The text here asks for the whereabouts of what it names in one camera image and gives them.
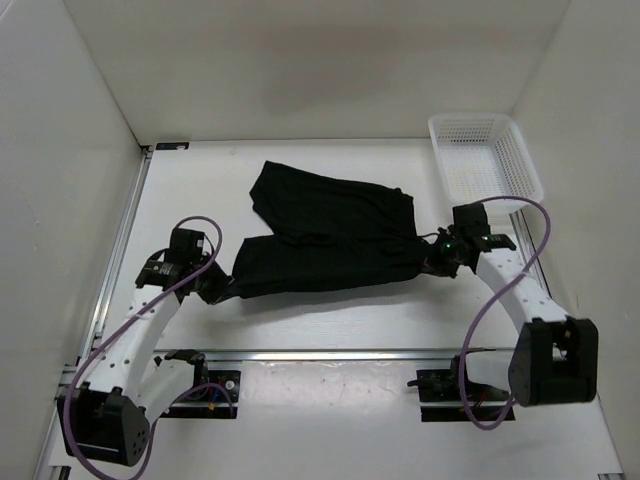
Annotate aluminium front rail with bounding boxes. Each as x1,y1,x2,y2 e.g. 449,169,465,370
149,347,521,365

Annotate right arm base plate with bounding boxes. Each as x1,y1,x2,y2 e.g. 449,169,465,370
406,369,509,423

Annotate dark label sticker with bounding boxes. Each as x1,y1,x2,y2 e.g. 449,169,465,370
155,142,190,151

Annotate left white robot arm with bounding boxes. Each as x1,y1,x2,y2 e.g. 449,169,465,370
57,253,233,467

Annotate white plastic basket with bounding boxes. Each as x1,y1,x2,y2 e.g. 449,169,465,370
428,113,544,217

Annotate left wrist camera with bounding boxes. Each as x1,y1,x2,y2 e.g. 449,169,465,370
164,228,205,265

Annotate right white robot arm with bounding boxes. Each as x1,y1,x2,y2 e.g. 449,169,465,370
425,229,599,407

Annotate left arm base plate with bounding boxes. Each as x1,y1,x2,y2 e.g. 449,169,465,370
162,369,241,420

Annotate black shorts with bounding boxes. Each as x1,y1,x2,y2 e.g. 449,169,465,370
229,161,430,299

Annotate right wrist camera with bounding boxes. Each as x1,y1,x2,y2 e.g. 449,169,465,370
450,203,491,237

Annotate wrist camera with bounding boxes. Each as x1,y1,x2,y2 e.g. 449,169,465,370
450,203,491,237
164,228,205,265

